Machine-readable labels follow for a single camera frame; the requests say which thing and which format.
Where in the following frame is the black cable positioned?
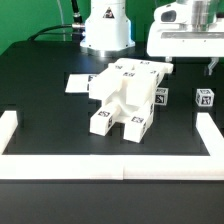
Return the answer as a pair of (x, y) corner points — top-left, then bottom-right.
(27, 0), (86, 42)

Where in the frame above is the white chair back frame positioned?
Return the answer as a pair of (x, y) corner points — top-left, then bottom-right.
(89, 58), (173, 101)

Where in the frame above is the white marker sheet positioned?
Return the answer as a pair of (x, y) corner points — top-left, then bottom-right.
(65, 74), (96, 93)

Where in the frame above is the grey thin cable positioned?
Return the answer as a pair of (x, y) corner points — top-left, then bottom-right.
(56, 0), (66, 42)

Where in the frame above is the white U-shaped fence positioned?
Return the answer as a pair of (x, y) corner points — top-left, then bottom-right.
(0, 111), (224, 180)

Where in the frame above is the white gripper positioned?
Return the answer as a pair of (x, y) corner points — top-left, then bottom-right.
(147, 1), (224, 75)

